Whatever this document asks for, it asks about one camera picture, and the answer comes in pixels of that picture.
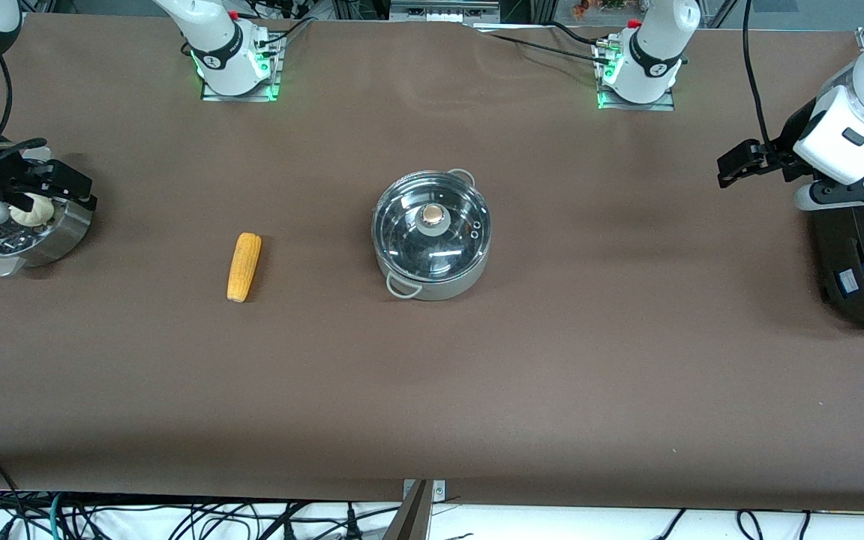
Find black left arm hanging cable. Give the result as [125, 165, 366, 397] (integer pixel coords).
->
[742, 0, 779, 147]

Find metal table edge bracket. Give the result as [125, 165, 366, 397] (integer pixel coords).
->
[402, 479, 447, 503]

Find black right arm hanging cable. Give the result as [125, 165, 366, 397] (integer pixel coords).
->
[0, 55, 14, 137]

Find glass lid with gold knob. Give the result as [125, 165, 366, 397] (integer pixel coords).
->
[373, 172, 492, 284]

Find black arm hanging cable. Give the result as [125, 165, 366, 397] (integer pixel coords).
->
[742, 0, 779, 147]
[0, 55, 14, 137]

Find steel bowl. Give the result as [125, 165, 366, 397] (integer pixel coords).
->
[0, 196, 96, 279]

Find grey pot with handles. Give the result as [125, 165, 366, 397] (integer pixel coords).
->
[370, 168, 494, 302]

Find pale round food item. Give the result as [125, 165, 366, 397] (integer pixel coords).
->
[10, 193, 55, 228]

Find orange background items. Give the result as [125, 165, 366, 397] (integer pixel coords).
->
[570, 0, 632, 20]

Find dark camera pole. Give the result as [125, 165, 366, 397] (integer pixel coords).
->
[382, 480, 431, 540]

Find black base cable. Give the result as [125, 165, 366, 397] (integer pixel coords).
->
[469, 20, 613, 70]
[252, 13, 319, 52]

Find black right base cable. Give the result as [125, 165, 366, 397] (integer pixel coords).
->
[252, 13, 319, 52]

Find black round appliance with label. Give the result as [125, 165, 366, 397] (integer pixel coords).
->
[809, 201, 864, 332]

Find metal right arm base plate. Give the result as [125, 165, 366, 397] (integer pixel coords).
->
[201, 31, 284, 103]

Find black left base cable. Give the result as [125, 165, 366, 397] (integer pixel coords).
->
[469, 20, 613, 70]

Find grey background device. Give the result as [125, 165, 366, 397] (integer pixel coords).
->
[388, 0, 502, 24]

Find yellow corn cob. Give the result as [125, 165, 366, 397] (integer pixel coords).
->
[226, 232, 263, 304]

